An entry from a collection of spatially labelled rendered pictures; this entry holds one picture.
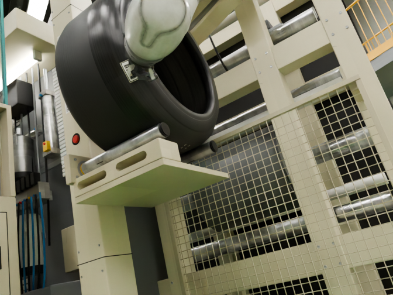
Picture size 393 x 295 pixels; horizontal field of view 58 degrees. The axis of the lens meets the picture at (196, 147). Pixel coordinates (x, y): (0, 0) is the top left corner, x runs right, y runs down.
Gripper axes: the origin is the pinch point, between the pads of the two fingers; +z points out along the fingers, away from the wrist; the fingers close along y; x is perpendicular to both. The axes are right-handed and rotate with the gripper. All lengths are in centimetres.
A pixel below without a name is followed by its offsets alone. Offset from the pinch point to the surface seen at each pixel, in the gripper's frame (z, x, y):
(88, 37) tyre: 10.5, -5.1, -15.1
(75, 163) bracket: 26.1, -26.1, 14.7
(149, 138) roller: 5.9, -4.4, 18.3
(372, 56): 373, 441, 86
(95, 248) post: 26, -34, 42
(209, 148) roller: 21.3, 14.8, 31.7
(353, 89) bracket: 6, 65, 37
